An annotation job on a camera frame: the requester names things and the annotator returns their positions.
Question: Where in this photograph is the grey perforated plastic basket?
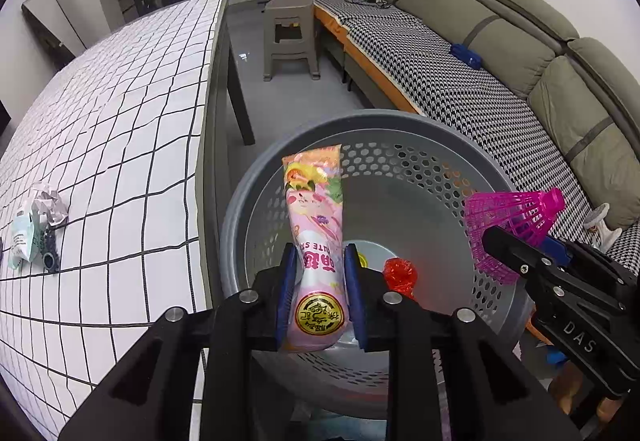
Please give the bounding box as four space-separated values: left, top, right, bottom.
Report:
220 108 536 417

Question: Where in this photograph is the blue plastic object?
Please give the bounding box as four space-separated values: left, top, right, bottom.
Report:
450 44 483 69

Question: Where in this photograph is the light blue wipes packet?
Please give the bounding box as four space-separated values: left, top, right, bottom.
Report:
9 210 47 272

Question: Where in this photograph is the red plastic bag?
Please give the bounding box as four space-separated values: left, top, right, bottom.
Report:
382 257 418 302

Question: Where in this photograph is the grey plastic stool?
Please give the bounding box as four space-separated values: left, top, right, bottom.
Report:
263 0 321 82

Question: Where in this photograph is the olive green sofa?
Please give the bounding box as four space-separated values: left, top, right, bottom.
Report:
340 0 640 232

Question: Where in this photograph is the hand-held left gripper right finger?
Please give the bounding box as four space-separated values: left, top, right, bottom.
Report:
344 243 581 441

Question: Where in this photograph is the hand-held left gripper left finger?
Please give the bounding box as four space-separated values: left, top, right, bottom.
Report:
59 243 297 441

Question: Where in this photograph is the grey crumpled paper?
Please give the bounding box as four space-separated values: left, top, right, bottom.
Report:
31 184 70 228

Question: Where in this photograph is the pink snack packet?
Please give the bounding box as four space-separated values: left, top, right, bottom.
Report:
281 144 347 353

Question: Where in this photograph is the pink plastic shuttlecock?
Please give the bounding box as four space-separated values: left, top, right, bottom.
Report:
464 188 566 284

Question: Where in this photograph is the leaning wall mirror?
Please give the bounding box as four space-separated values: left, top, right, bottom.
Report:
21 0 90 58

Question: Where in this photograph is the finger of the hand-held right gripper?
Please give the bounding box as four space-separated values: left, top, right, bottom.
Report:
481 225 572 283

